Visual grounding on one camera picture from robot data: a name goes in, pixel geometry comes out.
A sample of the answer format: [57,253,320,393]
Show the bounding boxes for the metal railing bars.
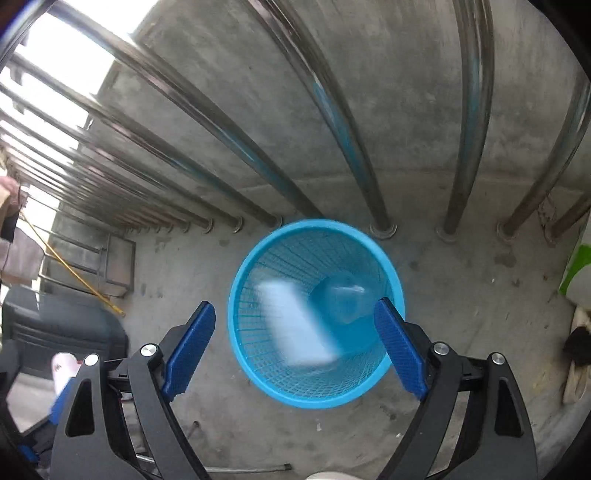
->
[0,0,591,245]

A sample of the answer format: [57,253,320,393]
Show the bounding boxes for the blue mesh wastebasket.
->
[227,219,407,409]

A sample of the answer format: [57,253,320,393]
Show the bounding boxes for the white and green bag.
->
[558,242,591,298]

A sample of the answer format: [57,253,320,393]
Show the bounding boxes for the white falling packet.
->
[255,279,340,367]

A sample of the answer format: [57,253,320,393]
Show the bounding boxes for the yellow stick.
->
[21,213,126,318]

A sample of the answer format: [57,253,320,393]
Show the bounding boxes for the cream cloth bag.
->
[561,307,591,407]

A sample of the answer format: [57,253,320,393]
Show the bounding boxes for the black bundle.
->
[563,327,591,366]

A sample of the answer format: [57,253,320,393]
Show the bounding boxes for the grey pink hanging cloth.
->
[0,235,45,283]

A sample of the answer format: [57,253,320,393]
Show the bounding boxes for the grey metal frame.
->
[41,231,137,298]

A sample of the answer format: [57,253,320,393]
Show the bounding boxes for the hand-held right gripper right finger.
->
[373,298,539,480]

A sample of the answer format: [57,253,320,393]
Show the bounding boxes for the black plastic bin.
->
[2,285,129,370]

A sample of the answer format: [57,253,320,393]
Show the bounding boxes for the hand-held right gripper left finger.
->
[48,301,218,480]

